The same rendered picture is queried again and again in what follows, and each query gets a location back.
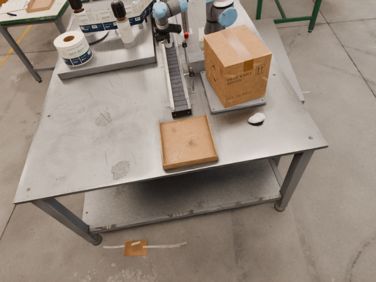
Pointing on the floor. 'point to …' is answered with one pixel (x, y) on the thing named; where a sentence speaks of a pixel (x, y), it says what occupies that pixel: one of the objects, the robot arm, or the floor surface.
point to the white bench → (60, 8)
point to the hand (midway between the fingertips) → (169, 41)
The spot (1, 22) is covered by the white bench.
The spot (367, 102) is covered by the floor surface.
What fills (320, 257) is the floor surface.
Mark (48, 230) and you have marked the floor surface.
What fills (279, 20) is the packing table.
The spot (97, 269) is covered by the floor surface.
